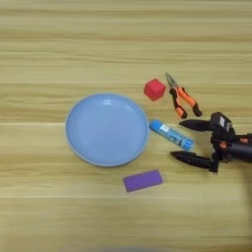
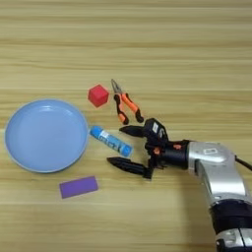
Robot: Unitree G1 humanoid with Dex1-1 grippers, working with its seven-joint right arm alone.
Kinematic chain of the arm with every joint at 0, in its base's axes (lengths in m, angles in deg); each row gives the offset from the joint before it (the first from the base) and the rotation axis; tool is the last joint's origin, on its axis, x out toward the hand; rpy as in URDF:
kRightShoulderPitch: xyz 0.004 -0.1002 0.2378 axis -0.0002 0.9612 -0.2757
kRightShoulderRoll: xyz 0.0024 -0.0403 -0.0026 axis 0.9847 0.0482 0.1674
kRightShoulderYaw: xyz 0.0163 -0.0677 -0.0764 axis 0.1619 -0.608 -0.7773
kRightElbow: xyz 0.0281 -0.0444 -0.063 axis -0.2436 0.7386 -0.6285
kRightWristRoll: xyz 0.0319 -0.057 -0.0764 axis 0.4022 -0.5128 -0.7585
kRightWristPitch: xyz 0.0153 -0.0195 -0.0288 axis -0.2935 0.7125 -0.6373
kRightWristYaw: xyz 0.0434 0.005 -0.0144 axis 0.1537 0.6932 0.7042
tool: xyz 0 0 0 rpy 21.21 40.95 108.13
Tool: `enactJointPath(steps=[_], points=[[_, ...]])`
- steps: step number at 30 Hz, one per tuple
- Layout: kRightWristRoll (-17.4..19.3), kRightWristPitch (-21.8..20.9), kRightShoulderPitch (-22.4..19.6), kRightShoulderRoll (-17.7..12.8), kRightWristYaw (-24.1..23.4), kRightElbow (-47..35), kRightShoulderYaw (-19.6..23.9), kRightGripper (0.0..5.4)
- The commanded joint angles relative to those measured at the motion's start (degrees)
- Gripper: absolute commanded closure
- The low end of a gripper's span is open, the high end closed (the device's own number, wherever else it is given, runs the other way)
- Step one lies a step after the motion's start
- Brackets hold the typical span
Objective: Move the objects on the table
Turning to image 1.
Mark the light blue round plate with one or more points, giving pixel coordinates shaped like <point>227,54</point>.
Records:
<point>106,131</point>

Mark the blue glue stick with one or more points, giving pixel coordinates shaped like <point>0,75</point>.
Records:
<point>171,134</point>

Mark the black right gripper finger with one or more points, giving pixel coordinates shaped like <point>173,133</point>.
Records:
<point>198,125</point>
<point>193,159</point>

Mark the orange and black pliers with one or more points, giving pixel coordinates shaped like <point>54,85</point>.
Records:
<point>183,98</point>

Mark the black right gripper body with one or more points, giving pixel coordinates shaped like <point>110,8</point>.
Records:
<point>236,149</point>

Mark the purple rectangular block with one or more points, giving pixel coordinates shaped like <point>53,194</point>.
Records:
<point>143,180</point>

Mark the red cube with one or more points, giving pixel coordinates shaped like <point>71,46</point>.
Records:
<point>154,89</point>

